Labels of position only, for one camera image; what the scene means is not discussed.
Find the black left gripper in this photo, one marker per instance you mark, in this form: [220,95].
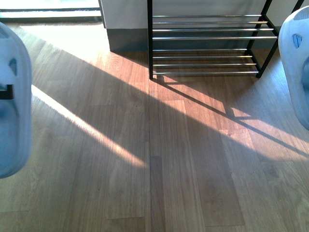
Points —
[6,93]

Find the light blue slipper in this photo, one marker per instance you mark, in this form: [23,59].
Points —
[15,114]
[294,53]

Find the dark window frame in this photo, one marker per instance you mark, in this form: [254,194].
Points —
[50,11]

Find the black metal shoe rack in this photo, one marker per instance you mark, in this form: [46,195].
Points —
[210,37]

